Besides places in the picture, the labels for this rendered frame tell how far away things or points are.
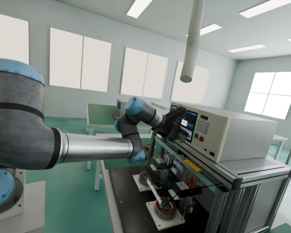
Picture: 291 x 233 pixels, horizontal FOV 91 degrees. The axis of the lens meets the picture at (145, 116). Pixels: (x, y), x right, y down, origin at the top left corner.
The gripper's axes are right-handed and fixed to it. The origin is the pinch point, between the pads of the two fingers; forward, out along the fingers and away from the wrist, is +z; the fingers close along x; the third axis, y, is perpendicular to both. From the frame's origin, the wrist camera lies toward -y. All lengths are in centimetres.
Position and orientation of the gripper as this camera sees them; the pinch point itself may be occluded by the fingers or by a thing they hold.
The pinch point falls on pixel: (188, 134)
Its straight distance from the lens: 75.4
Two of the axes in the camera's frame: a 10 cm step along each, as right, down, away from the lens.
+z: 7.7, 4.6, 4.5
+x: 3.7, 2.5, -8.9
